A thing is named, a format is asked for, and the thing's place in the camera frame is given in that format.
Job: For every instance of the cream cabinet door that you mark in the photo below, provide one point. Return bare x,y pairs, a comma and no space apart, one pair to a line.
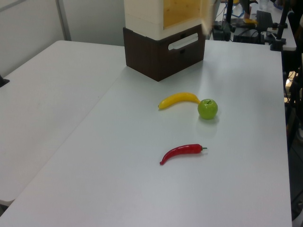
208,16

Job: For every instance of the cream cabinet body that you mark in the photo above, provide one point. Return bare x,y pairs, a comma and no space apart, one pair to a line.
144,16

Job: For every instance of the yellow banana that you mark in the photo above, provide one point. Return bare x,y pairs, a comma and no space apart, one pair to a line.
177,98

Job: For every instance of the red chili pepper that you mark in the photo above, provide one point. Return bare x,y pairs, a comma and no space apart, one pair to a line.
181,151

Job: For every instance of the green apple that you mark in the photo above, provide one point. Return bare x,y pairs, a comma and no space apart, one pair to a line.
207,109

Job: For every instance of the dark brown drawer box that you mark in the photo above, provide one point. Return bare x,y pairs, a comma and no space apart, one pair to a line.
146,56

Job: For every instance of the black equipment box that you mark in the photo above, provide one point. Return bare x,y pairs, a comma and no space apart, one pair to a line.
221,32

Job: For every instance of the black vertical pole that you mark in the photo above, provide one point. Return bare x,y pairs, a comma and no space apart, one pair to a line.
229,11

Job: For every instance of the yellow object on desk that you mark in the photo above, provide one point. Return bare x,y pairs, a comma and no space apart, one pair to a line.
250,21

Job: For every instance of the black flat panel device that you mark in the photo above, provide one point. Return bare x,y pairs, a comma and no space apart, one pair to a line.
264,20

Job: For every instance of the black table clamp mount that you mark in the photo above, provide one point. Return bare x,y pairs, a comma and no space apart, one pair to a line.
3,81

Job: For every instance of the black camera stand with clamp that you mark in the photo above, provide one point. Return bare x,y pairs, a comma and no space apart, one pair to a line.
280,28

